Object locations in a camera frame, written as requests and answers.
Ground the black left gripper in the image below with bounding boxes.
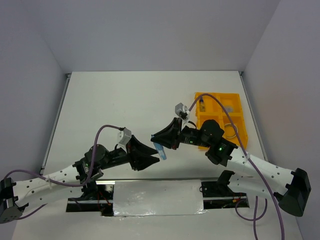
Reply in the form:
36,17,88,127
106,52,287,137
100,134,160,171

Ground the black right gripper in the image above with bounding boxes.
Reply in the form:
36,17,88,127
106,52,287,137
150,116,211,149

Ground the blue highlighter marker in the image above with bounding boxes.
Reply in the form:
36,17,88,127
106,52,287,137
153,142,167,160

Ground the small blue-capped glue bottle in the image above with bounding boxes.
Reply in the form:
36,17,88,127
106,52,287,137
198,98,206,113

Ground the beige tape roll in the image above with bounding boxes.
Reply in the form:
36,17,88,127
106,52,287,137
224,123,238,139

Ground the clear round pin container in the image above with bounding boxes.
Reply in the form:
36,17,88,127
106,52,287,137
224,106,235,113

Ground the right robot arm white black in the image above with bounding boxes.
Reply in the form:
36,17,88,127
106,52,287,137
151,117,311,217

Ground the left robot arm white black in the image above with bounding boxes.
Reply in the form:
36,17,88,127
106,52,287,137
0,137,160,224

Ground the silver foil sheet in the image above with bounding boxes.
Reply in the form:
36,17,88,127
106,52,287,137
113,180,206,217

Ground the yellow four-compartment tray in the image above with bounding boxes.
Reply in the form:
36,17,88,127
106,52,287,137
194,92,248,147

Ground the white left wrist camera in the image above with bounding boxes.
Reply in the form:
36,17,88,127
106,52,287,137
117,127,132,146

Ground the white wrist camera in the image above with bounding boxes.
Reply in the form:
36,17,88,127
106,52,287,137
174,102,190,129
117,127,132,146

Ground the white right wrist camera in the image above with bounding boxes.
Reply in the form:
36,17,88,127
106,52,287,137
174,102,190,129

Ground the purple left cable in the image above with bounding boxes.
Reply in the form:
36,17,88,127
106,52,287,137
4,124,125,220

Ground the purple cable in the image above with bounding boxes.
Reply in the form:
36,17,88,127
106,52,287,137
186,93,286,240
4,124,125,220

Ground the black base rail with wiring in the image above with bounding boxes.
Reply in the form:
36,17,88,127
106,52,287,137
65,179,249,217

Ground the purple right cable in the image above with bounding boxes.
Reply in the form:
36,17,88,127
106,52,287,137
186,93,286,240

